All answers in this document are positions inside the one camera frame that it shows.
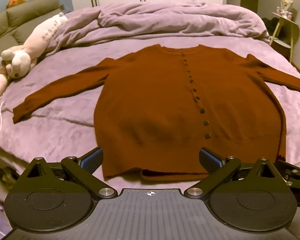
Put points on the purple crumpled duvet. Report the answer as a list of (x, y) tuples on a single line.
[(165, 20)]

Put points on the orange plush toy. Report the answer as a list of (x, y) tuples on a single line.
[(16, 2)]

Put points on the wrapped flower bouquet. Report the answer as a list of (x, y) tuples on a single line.
[(286, 2)]

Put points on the olive green bed headboard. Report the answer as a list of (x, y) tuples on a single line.
[(17, 22)]

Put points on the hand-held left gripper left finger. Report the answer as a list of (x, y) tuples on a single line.
[(92, 158)]

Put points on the long pink plush toy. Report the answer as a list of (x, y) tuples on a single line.
[(37, 42)]

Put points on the rust brown knit cardigan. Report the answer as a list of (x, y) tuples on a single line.
[(152, 105)]

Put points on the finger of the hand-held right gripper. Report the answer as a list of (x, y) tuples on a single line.
[(296, 173)]

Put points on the dark clothes heap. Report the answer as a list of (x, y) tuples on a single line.
[(270, 26)]

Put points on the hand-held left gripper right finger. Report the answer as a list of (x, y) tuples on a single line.
[(211, 158)]

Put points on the purple bed sheet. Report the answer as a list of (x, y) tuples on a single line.
[(65, 130)]

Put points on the yellow side table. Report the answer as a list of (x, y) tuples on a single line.
[(286, 32)]

